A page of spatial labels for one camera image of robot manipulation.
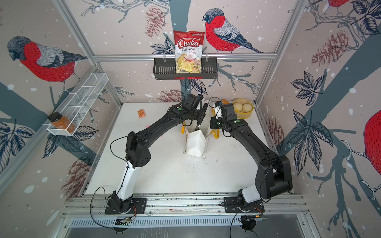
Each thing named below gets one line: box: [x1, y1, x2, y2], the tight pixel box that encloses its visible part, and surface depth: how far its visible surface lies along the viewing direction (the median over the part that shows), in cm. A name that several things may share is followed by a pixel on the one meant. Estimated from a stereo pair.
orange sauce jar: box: [47, 112, 76, 133], surface depth 63 cm
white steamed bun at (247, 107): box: [242, 103, 253, 113], surface depth 112 cm
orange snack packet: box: [137, 109, 146, 119], surface depth 116 cm
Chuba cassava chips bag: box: [173, 30, 205, 74], surface depth 87 cm
